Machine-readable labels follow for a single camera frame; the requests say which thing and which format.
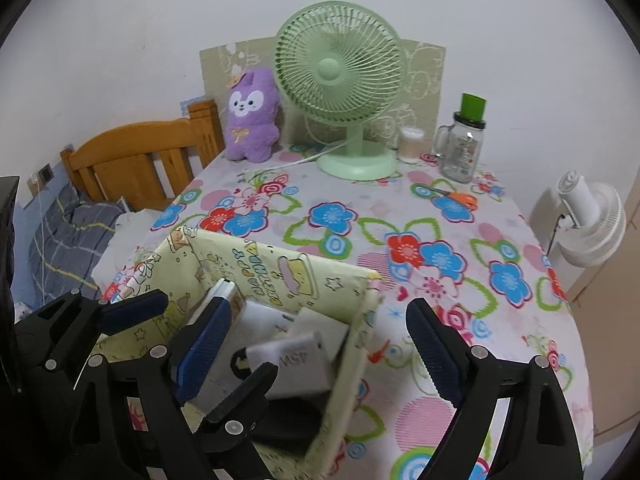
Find white adapter grey print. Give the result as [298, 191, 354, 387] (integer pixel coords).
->
[247, 337, 337, 401]

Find plain white power adapter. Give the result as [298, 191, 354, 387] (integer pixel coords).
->
[290, 307, 351, 361]

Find grey plaid pillow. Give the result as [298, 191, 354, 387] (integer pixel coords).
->
[20, 182, 126, 301]

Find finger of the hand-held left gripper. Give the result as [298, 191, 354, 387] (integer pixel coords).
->
[15, 290, 169, 411]
[197, 364, 279, 480]

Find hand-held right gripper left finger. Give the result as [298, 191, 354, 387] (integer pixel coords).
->
[70, 302, 232, 480]

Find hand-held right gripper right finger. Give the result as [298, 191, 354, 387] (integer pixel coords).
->
[406, 297, 583, 480]

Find orange handled scissors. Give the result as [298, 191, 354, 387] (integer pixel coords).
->
[425, 186, 480, 209]

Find cotton swab jar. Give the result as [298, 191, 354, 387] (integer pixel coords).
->
[397, 126, 426, 165]

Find wooden bed headboard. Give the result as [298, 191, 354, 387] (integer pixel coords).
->
[60, 100, 225, 213]

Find floral tablecloth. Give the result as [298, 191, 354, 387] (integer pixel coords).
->
[90, 142, 596, 480]

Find beige cabinet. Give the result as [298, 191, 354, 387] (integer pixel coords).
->
[570, 170, 640, 441]

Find black fan cable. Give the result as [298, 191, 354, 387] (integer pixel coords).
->
[545, 212, 571, 256]

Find white round fan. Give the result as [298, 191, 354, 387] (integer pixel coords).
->
[529, 170, 627, 268]

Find white charger block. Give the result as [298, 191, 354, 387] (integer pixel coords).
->
[232, 300, 301, 356]

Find white fan power cord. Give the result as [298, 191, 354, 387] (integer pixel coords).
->
[270, 142, 351, 171]

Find purple plush toy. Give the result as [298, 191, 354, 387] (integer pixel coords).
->
[222, 66, 282, 163]

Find wall socket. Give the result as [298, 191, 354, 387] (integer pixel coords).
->
[27, 162, 56, 191]

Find black device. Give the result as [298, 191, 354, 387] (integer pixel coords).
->
[250, 395, 326, 446]

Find green desk fan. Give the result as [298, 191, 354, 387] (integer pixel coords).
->
[274, 2, 408, 181]

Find white cloth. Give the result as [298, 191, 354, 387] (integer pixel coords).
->
[90, 210, 168, 291]

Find glass jar mug green lid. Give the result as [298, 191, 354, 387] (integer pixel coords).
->
[432, 92, 488, 184]

